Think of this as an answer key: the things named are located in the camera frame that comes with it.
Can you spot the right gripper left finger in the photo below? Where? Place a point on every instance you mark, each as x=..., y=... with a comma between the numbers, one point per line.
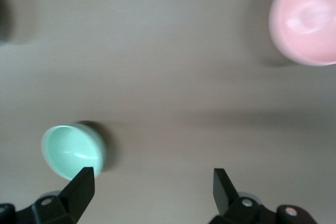
x=76, y=197

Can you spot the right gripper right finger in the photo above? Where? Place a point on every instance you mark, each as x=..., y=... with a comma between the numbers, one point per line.
x=227, y=200

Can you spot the pale green bowl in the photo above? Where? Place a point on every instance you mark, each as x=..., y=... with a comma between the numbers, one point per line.
x=71, y=148

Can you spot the pink bowl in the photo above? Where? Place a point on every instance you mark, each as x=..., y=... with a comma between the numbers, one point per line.
x=307, y=19

